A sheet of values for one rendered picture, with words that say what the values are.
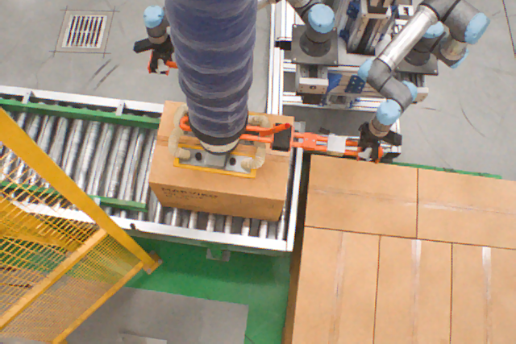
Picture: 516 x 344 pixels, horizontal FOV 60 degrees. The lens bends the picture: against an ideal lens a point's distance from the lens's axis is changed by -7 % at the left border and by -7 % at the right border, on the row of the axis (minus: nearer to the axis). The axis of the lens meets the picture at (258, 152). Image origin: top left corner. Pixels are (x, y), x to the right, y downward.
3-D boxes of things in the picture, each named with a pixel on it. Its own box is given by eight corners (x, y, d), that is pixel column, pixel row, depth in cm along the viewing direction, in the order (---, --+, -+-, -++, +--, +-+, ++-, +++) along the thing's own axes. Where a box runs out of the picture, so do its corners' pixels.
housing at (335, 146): (325, 155, 190) (326, 151, 186) (326, 139, 193) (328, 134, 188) (342, 157, 190) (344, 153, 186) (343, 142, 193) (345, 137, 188)
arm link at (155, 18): (168, 14, 166) (146, 24, 164) (172, 32, 176) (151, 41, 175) (160, -1, 169) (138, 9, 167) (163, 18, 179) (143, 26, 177)
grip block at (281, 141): (268, 150, 190) (270, 144, 184) (272, 127, 193) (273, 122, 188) (290, 153, 190) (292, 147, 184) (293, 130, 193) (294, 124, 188)
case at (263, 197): (160, 205, 242) (147, 181, 205) (175, 134, 257) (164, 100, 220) (277, 221, 242) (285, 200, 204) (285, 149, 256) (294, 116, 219)
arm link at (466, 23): (443, 35, 214) (463, -9, 161) (468, 55, 210) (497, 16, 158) (427, 54, 215) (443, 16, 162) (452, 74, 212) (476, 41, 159)
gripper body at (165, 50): (172, 63, 190) (168, 46, 179) (151, 60, 191) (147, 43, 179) (176, 47, 193) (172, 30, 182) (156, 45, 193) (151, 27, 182)
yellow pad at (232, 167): (172, 167, 196) (171, 163, 191) (177, 145, 200) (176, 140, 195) (255, 180, 195) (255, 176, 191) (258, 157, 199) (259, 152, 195)
